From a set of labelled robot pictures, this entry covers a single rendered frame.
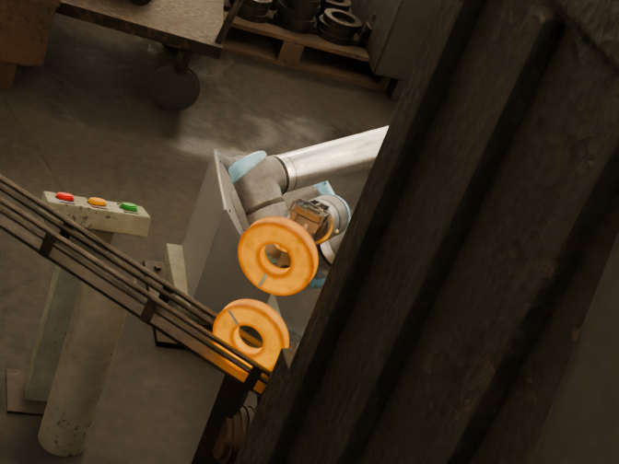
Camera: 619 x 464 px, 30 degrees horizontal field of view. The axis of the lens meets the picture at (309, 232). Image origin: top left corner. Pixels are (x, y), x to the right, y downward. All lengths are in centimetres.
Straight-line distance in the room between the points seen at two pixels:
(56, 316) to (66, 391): 20
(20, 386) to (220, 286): 62
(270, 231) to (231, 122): 257
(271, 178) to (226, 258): 78
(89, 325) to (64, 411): 27
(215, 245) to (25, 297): 58
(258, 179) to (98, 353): 58
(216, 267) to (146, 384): 37
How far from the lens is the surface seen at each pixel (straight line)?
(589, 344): 117
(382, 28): 536
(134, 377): 322
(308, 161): 255
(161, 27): 449
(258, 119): 479
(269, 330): 224
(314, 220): 222
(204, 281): 327
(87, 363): 274
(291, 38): 531
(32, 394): 304
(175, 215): 395
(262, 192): 246
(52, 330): 291
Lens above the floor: 202
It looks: 29 degrees down
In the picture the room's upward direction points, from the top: 22 degrees clockwise
